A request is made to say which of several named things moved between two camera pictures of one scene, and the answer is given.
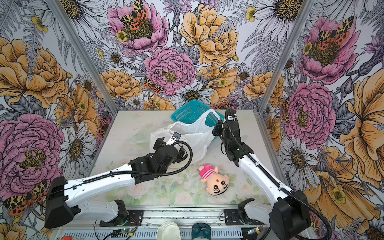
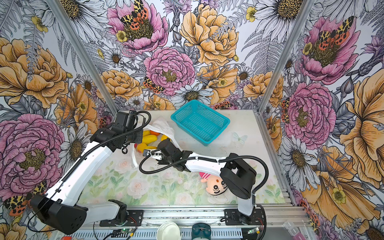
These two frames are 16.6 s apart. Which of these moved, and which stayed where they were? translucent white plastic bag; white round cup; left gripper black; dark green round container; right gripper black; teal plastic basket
Moved: left gripper black; right gripper black; translucent white plastic bag
Stayed: dark green round container; teal plastic basket; white round cup
